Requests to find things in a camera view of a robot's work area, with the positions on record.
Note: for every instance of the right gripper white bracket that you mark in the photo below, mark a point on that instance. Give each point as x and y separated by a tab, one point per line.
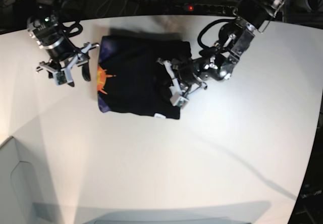
61	72

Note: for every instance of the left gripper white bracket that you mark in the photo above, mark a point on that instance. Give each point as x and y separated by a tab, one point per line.
186	78

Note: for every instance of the black T-shirt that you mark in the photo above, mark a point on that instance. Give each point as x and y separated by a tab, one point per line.
131	80

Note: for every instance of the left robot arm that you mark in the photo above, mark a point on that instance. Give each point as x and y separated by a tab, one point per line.
222	43

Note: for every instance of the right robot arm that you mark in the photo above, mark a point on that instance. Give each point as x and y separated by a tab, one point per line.
46	28

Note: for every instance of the white garment label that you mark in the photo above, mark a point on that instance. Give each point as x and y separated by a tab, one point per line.
159	116

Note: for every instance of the black power strip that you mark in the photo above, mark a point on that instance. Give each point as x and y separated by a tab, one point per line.
205	9

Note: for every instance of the grey-white bin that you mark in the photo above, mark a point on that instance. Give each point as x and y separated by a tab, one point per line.
27	190

